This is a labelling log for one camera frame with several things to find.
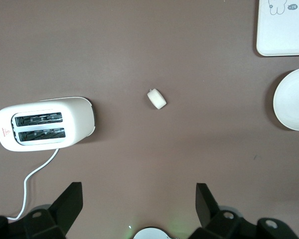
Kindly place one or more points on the cream tray with bear print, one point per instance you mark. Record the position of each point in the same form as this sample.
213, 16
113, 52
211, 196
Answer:
281, 32

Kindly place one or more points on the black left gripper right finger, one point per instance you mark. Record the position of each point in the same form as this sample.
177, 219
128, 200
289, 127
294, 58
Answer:
209, 214

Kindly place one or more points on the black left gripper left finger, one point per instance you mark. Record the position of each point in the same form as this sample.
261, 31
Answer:
62, 211

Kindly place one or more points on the white steamed bun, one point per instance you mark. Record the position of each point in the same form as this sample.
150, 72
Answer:
157, 99

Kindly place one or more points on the white round plate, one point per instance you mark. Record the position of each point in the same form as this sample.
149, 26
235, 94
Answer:
294, 102

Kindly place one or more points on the white two-slot toaster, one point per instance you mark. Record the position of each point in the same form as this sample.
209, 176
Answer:
77, 117

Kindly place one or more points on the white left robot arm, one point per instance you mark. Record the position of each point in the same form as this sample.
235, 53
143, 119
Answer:
149, 234

